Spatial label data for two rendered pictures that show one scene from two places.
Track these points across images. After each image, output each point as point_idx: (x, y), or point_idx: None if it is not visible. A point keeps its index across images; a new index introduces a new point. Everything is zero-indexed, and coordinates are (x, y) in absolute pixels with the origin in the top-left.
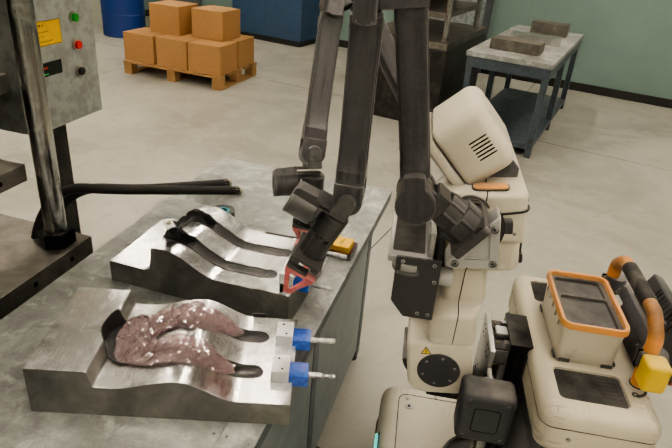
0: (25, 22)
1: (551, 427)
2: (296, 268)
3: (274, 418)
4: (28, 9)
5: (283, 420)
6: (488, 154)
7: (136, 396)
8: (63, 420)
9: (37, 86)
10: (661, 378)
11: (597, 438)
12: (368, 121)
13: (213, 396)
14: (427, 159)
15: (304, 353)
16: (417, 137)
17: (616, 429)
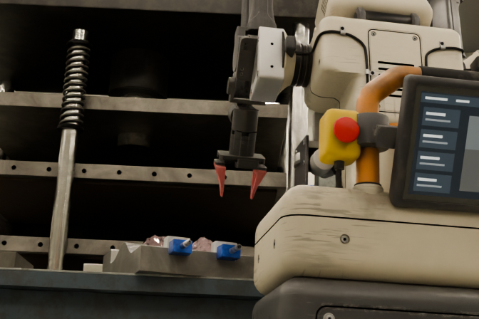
0: (293, 129)
1: (254, 246)
2: (215, 160)
3: (137, 264)
4: (297, 120)
5: (138, 265)
6: (326, 6)
7: (115, 265)
8: None
9: (294, 176)
10: (322, 126)
11: (266, 238)
12: (244, 14)
13: (127, 250)
14: (251, 16)
15: (236, 278)
16: (250, 3)
17: (271, 211)
